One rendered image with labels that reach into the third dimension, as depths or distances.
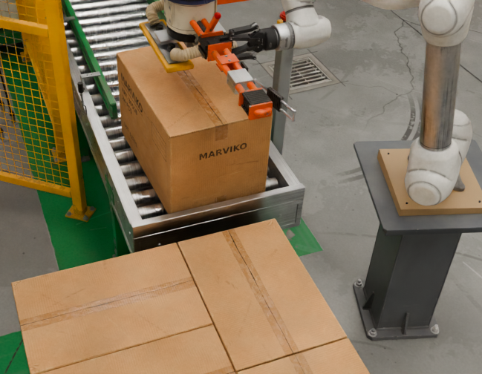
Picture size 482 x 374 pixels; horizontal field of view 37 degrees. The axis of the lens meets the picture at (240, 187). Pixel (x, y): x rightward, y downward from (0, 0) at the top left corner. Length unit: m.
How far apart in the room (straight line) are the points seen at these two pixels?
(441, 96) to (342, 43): 2.83
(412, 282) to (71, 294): 1.33
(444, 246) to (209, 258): 0.91
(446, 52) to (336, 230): 1.58
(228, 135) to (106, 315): 0.76
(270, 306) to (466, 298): 1.21
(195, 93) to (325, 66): 2.16
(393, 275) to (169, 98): 1.11
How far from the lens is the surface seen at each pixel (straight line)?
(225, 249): 2.66
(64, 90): 3.15
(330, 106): 4.39
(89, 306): 2.50
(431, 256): 2.89
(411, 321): 3.19
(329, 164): 3.95
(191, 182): 2.66
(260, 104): 2.12
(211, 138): 2.57
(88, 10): 4.14
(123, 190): 2.82
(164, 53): 2.60
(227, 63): 2.32
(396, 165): 2.74
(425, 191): 2.39
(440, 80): 2.23
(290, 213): 2.91
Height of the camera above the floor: 2.46
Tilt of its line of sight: 41 degrees down
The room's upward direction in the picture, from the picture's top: 4 degrees clockwise
